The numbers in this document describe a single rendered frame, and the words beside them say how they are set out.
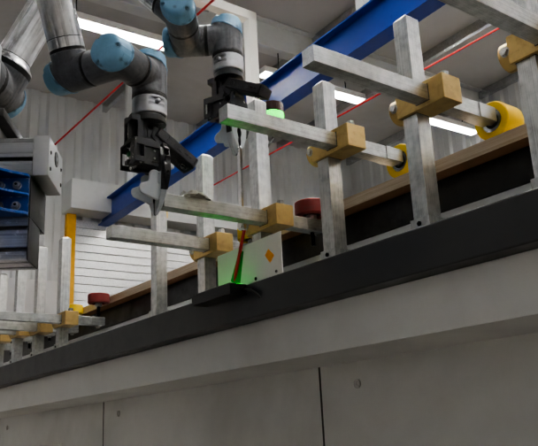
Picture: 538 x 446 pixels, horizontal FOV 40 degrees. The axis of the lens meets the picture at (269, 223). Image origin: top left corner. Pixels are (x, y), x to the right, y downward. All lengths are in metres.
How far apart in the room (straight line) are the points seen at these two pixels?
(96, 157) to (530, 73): 9.41
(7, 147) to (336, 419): 0.96
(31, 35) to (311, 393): 1.12
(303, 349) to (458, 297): 0.42
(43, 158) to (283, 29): 7.45
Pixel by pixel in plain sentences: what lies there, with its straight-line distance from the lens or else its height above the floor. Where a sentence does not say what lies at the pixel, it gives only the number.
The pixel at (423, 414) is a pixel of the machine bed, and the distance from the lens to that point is 1.60.
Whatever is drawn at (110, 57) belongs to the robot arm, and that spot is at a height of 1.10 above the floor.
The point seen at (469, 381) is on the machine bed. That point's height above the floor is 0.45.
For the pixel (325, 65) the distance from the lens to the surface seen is 1.21.
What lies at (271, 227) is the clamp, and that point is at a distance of 1.67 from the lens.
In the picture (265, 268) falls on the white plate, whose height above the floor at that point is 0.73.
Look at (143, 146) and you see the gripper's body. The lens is 1.53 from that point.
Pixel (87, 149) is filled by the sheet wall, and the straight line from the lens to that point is 10.38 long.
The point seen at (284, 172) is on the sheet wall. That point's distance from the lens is 11.99.
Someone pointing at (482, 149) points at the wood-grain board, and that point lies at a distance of 1.50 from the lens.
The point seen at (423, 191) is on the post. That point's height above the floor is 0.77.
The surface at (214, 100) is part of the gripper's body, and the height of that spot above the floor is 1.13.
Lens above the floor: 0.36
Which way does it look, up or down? 16 degrees up
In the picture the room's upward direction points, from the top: 3 degrees counter-clockwise
